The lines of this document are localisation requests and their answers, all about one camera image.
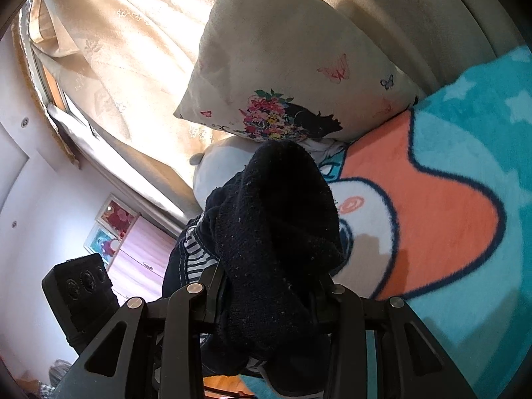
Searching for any grey patterned cloth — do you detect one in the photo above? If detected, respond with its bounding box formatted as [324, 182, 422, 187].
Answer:
[38, 359, 74, 399]

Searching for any white plush pillow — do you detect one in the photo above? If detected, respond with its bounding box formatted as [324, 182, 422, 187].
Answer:
[190, 135, 350, 211]

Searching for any beige floral butterfly pillow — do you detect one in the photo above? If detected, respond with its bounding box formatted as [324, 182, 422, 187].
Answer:
[174, 0, 427, 144]

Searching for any red flower wall picture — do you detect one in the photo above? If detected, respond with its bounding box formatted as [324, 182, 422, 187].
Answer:
[95, 194, 140, 238]

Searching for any blue wall picture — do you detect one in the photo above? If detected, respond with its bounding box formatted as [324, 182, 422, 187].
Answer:
[84, 223, 125, 267]

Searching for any beige curtain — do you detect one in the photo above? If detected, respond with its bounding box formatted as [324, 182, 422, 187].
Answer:
[12, 0, 512, 233]

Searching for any turquoise star printed blanket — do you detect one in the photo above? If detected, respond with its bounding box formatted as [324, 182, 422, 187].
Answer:
[241, 46, 532, 399]

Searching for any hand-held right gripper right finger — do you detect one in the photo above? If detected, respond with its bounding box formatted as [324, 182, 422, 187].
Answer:
[315, 283, 479, 399]

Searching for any wooden wardrobe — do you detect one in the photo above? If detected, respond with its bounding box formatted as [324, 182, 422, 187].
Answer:
[107, 214, 180, 301]

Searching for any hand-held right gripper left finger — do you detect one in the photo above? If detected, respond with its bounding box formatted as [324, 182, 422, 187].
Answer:
[52, 264, 227, 399]

